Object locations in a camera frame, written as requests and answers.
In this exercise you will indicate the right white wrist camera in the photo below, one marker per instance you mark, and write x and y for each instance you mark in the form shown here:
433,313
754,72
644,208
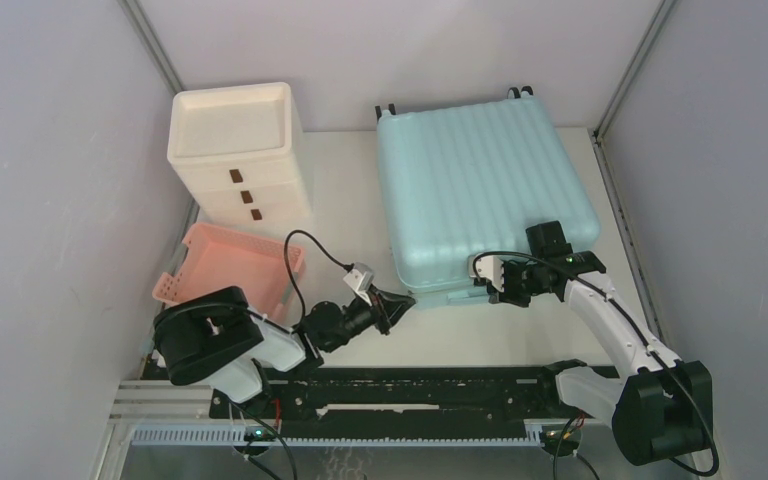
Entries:
486,269

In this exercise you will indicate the black mounting rail base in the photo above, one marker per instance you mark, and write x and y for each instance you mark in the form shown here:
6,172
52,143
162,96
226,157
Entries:
426,402

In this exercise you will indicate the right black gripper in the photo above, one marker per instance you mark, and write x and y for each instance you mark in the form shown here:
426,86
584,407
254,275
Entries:
508,293

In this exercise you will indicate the white slotted cable duct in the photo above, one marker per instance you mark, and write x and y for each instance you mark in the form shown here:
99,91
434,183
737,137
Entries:
226,435

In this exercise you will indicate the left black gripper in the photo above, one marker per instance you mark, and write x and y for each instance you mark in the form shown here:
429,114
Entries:
385,309

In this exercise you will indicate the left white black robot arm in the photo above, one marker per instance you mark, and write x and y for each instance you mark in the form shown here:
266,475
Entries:
220,339

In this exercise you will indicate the light blue ribbed suitcase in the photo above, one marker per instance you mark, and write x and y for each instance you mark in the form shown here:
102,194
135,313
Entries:
463,180

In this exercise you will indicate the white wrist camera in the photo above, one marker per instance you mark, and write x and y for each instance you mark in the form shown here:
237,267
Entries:
486,269
359,278

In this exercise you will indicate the white three-drawer storage cabinet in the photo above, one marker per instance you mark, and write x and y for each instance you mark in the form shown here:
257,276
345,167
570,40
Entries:
239,152

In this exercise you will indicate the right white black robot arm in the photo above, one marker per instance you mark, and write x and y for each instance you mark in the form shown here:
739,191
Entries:
658,407

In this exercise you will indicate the pink perforated plastic basket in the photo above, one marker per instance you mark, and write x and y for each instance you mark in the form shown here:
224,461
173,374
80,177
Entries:
218,257

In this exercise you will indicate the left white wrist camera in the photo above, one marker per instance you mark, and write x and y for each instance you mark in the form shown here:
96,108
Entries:
359,278

